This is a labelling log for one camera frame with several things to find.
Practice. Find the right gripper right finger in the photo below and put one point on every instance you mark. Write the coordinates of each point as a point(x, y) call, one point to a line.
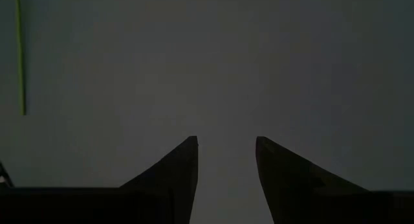
point(307, 201)

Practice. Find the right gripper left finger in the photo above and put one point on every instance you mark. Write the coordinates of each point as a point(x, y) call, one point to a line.
point(145, 204)

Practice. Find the black tulip stem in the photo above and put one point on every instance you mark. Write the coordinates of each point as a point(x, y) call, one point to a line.
point(21, 55)

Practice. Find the blue table mat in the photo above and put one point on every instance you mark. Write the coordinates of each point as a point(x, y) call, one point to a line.
point(226, 72)

